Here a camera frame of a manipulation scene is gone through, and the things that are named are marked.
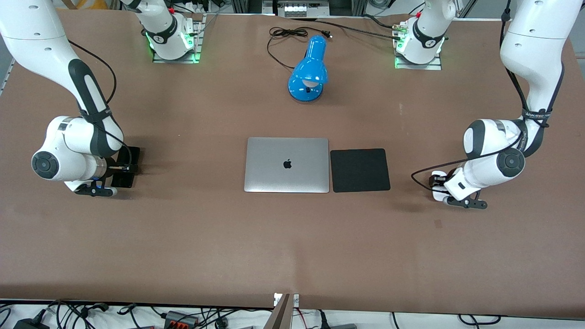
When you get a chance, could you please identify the white computer mouse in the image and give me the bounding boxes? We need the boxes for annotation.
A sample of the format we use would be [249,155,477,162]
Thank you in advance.
[431,171,452,202]

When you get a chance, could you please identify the black smartphone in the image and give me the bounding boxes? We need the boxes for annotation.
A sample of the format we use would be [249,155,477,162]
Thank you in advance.
[111,146,141,189]

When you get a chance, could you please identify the black square mouse pad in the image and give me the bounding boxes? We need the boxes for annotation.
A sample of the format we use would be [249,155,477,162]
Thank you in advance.
[330,148,391,193]

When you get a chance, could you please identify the silver closed laptop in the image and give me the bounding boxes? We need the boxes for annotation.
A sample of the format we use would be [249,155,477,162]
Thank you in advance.
[244,137,330,194]

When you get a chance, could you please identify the grey box with orange connectors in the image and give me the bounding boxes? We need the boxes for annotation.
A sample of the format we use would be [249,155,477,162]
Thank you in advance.
[161,310,201,329]

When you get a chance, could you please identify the blue desk lamp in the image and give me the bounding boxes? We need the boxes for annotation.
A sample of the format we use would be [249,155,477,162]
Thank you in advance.
[287,35,329,103]

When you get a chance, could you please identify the black power adapter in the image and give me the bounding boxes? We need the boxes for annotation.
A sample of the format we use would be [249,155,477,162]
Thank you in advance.
[13,317,51,329]

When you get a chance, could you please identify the white device with sockets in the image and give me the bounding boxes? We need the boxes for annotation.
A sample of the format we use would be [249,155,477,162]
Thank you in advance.
[283,0,330,18]

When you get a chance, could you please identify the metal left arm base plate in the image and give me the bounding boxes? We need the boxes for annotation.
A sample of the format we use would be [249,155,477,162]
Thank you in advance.
[394,18,443,70]

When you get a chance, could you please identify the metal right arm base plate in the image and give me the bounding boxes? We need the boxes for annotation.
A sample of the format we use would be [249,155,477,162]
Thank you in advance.
[152,13,207,64]

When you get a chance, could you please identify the tangled black floor cables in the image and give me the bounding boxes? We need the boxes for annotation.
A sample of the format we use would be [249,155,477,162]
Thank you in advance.
[0,299,275,329]

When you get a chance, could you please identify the thick black table cable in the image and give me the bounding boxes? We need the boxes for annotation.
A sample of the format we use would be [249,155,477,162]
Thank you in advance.
[292,16,404,41]

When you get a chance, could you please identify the black lamp power cord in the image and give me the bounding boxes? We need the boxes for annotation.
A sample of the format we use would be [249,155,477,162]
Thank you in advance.
[266,27,333,70]

